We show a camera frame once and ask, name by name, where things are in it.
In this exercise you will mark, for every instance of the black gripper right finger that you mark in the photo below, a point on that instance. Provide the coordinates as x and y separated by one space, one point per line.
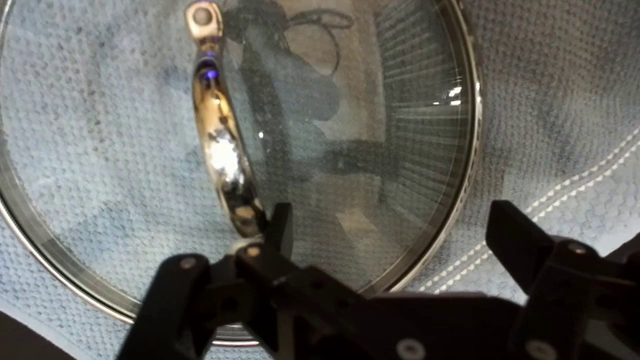
580 300

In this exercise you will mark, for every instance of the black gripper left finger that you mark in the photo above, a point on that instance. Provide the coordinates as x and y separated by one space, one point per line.
180 300

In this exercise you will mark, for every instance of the round black table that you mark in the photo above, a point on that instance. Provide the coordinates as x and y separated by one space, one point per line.
23 343

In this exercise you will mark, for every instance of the blue cloth towel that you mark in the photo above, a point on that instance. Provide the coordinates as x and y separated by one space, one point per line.
566 100

